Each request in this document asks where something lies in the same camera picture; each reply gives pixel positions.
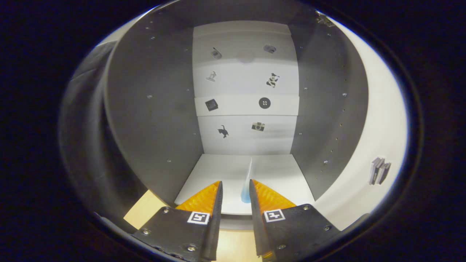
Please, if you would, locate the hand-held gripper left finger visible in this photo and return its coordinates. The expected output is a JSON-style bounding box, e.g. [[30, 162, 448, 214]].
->
[[130, 180, 223, 262]]

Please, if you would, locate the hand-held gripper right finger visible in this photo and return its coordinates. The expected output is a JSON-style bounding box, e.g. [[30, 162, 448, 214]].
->
[[249, 179, 342, 262]]

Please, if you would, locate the thin white blue item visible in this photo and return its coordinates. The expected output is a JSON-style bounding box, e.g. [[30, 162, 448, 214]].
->
[[240, 157, 253, 203]]

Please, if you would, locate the grey cabinet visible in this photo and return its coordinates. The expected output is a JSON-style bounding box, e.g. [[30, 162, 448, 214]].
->
[[104, 2, 370, 224]]

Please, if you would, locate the metal door hinge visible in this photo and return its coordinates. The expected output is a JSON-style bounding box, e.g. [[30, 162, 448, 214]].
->
[[316, 10, 335, 28]]

